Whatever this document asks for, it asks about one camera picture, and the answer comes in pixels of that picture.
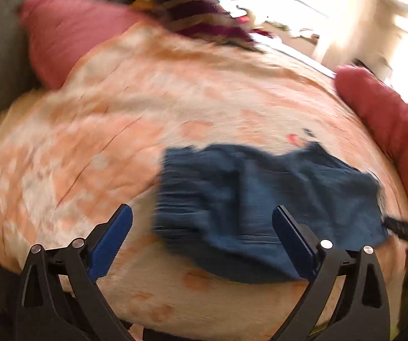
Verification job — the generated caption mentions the grey bed sheet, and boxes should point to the grey bed sheet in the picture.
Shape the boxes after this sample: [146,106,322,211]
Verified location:
[254,32,337,79]

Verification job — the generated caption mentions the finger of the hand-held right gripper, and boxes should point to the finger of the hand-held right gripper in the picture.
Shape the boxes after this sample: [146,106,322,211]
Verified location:
[381,215,408,249]

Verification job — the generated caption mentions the red bolster pillow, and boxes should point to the red bolster pillow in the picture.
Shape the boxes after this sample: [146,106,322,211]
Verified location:
[334,65,408,221]

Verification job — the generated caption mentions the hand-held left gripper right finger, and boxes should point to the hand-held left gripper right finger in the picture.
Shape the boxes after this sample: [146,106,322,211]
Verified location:
[272,205,392,341]

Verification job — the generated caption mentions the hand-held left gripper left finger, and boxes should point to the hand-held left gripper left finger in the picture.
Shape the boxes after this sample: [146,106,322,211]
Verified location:
[21,203,135,341]

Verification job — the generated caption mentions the pink quilted pillow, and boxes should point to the pink quilted pillow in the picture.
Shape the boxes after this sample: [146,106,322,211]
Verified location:
[19,0,148,91]

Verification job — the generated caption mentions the purple striped blanket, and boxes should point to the purple striped blanket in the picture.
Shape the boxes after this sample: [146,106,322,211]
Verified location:
[129,0,265,54]

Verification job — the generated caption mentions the blue denim pants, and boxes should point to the blue denim pants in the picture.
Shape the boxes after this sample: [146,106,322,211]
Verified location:
[153,142,391,285]

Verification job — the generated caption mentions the grey quilted headboard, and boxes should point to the grey quilted headboard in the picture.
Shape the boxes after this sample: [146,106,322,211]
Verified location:
[0,0,48,136]

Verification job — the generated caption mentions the orange and white blanket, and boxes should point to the orange and white blanket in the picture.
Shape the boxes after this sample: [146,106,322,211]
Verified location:
[0,19,408,334]

